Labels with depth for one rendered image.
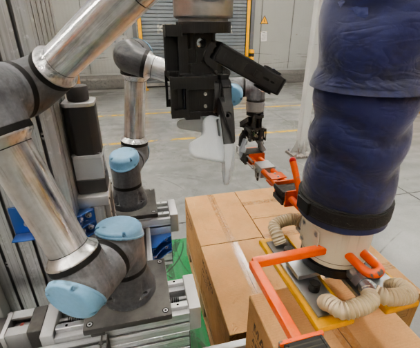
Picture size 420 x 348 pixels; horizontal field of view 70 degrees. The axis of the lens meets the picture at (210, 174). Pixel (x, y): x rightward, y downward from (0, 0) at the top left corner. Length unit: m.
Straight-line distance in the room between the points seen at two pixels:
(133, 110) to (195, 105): 0.89
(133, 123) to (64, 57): 0.68
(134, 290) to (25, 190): 0.39
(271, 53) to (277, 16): 1.14
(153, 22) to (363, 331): 9.85
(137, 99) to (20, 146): 0.70
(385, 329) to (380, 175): 0.50
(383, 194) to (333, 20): 0.37
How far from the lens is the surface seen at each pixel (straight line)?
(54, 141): 0.87
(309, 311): 0.84
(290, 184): 1.10
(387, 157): 0.71
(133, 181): 1.25
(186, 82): 0.40
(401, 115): 0.69
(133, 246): 0.79
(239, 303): 1.56
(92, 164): 0.97
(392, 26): 0.64
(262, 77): 0.44
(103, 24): 0.61
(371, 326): 1.07
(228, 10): 0.41
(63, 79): 0.70
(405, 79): 0.67
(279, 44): 11.45
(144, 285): 0.90
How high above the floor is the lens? 1.71
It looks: 26 degrees down
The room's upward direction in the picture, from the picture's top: straight up
